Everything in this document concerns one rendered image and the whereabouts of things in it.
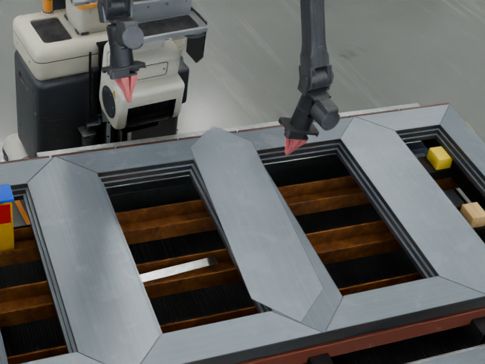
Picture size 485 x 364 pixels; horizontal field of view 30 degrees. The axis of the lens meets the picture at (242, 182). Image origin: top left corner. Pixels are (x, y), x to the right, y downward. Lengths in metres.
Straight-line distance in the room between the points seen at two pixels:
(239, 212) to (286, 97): 2.02
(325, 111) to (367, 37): 2.56
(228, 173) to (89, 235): 0.44
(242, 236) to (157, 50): 0.80
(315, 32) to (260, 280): 0.65
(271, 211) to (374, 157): 0.40
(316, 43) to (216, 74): 2.06
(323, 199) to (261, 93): 1.74
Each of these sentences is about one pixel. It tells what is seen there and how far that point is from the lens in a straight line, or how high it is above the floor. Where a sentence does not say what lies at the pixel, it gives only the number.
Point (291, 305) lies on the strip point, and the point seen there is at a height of 0.85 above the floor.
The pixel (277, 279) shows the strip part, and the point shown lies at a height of 0.85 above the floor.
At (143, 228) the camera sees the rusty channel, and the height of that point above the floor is 0.72.
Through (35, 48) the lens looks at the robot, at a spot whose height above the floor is 0.80.
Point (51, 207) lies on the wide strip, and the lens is 2.28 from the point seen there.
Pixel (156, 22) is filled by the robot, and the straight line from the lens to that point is 2.66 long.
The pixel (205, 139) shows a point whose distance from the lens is 2.52.
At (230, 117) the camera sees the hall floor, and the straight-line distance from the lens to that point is 4.09.
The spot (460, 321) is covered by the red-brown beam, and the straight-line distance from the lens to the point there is 2.30.
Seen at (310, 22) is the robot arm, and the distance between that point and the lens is 2.33.
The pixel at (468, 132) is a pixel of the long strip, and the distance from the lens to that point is 2.78.
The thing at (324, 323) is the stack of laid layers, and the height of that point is 0.85.
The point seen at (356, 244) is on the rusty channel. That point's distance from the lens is 2.54.
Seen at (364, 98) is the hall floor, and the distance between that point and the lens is 4.39.
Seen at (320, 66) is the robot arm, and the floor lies 1.15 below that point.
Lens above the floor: 2.37
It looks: 39 degrees down
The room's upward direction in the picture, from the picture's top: 9 degrees clockwise
